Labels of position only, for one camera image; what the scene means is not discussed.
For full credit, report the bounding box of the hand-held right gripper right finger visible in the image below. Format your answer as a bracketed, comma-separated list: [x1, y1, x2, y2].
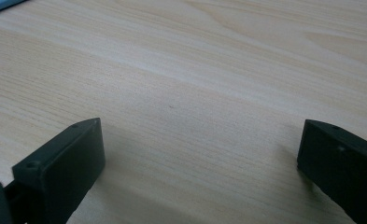
[296, 119, 367, 224]

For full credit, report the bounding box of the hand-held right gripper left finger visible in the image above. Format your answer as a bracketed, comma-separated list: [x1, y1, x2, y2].
[3, 117, 106, 224]

